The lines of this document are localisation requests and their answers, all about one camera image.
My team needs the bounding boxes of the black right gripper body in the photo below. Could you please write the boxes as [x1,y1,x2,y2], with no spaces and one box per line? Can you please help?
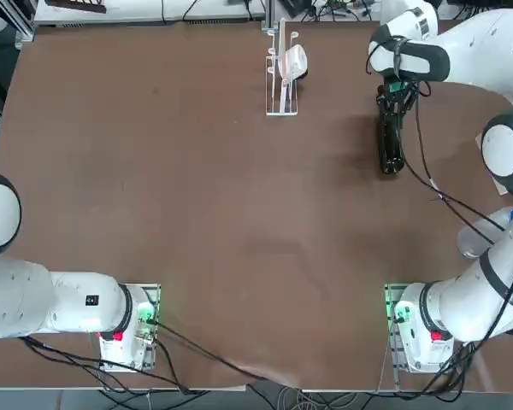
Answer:
[380,75,416,102]

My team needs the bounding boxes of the dark glass bottle sloped shoulders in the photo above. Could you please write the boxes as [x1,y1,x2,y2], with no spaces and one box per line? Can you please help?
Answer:
[376,96,406,175]

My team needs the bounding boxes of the clear plastic bottle blue cap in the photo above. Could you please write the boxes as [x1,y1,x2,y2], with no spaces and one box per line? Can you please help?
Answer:
[457,206,513,261]

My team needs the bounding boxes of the white cup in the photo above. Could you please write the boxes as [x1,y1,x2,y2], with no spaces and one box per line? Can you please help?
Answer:
[284,44,310,80]

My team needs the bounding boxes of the clear acrylic cup rack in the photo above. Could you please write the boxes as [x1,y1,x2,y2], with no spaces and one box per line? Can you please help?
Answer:
[264,17,300,117]

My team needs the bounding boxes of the black power adapter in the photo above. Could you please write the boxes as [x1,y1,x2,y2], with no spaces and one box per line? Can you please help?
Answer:
[280,0,317,18]

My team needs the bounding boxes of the dark slotted rack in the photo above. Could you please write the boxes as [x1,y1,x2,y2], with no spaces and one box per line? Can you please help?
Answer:
[45,0,108,14]

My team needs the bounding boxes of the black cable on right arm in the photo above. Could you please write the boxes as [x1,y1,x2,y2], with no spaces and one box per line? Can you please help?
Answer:
[392,37,513,341]

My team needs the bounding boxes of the aluminium frame post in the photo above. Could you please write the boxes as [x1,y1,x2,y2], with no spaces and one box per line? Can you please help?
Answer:
[261,0,279,32]

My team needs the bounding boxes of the black cables at right base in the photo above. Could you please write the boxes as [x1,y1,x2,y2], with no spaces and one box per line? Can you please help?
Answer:
[418,328,480,394]

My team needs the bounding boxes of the black cable at left base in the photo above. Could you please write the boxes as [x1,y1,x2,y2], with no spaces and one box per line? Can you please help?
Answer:
[147,318,303,390]

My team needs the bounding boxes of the grey cable bundle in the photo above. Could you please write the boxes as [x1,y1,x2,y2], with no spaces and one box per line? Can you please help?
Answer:
[247,382,369,410]

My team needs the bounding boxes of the black cable under left arm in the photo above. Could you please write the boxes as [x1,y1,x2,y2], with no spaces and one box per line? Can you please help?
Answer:
[19,336,196,395]

